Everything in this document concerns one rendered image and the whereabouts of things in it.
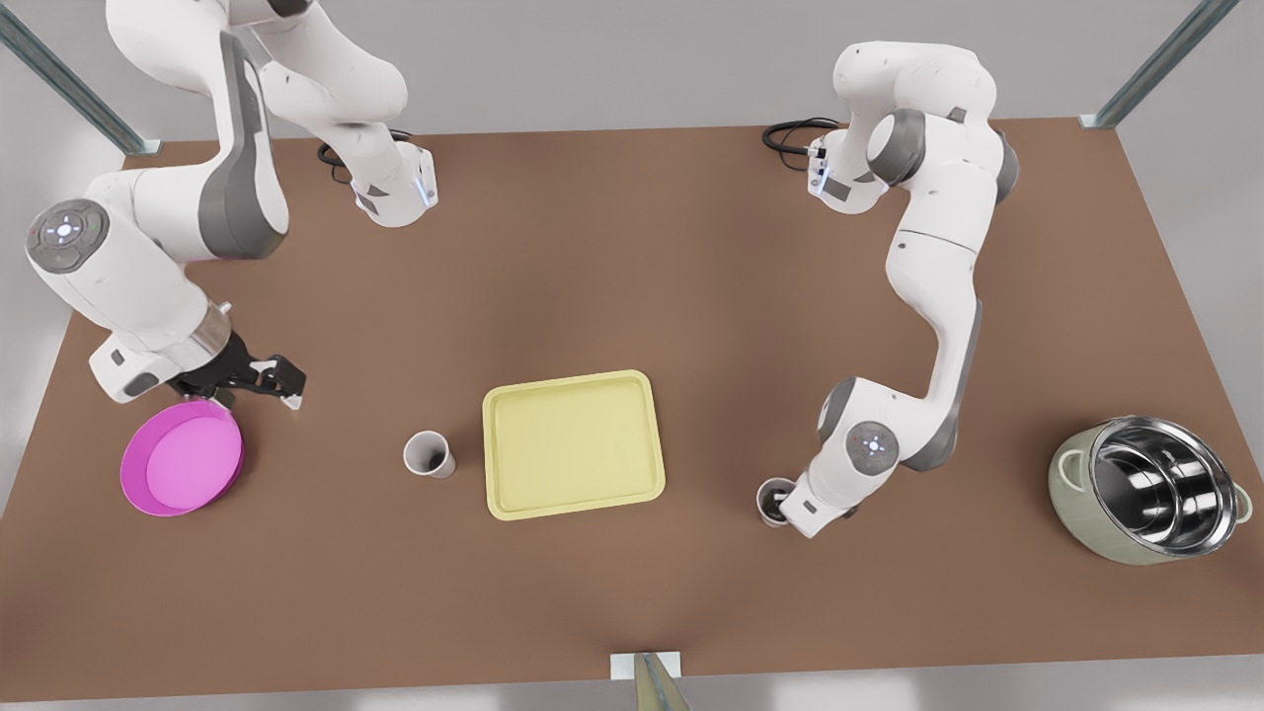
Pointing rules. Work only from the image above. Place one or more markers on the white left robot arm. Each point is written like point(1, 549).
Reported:
point(938, 257)

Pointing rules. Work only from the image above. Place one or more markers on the pink round plate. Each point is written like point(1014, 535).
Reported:
point(183, 459)

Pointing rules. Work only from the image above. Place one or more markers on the green pot with steel inside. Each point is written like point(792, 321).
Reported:
point(1145, 494)

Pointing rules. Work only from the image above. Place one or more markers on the silver frame post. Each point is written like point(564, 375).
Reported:
point(654, 681)
point(69, 84)
point(1155, 64)

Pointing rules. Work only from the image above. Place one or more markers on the yellow rectangular tray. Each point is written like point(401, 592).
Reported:
point(573, 444)

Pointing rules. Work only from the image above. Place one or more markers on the white IKEA cup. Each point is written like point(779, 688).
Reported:
point(429, 454)
point(767, 499)

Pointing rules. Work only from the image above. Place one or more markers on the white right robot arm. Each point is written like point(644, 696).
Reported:
point(128, 286)

